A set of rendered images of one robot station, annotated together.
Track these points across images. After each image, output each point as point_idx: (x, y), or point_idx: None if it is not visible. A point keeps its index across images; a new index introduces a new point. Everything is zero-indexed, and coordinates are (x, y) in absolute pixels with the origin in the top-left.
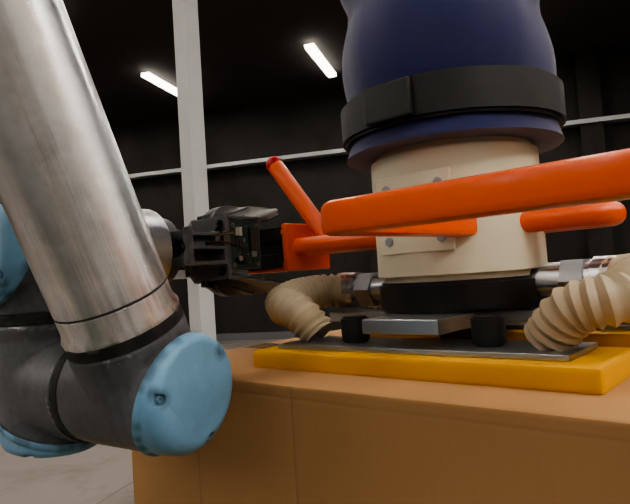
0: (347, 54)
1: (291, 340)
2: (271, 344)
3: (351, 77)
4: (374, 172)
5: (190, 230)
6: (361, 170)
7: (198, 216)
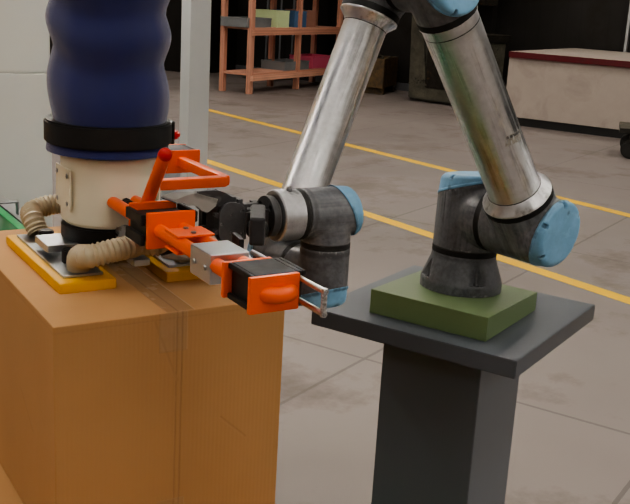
0: (166, 94)
1: (143, 310)
2: (167, 306)
3: (167, 109)
4: (153, 161)
5: (251, 200)
6: (137, 159)
7: (235, 197)
